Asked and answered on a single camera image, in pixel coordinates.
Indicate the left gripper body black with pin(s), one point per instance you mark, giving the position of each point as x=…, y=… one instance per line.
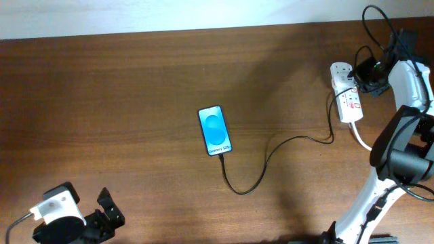
x=96, y=223

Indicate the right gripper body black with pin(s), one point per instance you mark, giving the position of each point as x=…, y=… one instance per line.
x=369, y=81

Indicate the blue Galaxy smartphone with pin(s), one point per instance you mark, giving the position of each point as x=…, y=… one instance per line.
x=214, y=130

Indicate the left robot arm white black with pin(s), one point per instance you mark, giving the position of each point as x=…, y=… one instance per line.
x=63, y=223

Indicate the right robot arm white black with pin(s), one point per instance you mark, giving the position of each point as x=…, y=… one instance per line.
x=402, y=156

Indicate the white charger adapter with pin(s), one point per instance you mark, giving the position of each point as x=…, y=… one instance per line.
x=342, y=81

